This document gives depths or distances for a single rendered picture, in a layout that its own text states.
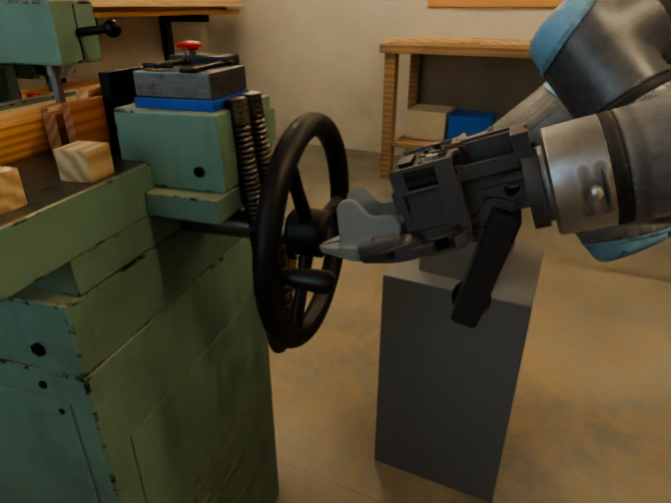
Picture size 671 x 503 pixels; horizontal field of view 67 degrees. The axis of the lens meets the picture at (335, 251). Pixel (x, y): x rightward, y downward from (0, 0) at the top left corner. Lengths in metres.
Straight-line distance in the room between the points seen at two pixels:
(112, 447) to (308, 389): 1.00
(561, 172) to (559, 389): 1.38
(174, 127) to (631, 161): 0.44
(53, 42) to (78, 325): 0.33
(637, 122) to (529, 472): 1.16
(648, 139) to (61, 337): 0.55
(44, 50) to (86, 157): 0.19
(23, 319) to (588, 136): 0.55
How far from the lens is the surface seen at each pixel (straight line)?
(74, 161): 0.58
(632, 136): 0.42
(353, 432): 1.48
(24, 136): 0.72
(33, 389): 0.68
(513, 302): 1.03
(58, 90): 0.76
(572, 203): 0.42
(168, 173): 0.62
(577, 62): 0.56
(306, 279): 0.51
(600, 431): 1.66
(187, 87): 0.59
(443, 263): 1.07
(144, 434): 0.72
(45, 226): 0.53
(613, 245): 0.97
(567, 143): 0.42
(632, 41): 0.57
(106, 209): 0.58
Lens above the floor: 1.07
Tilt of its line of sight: 26 degrees down
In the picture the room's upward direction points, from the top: straight up
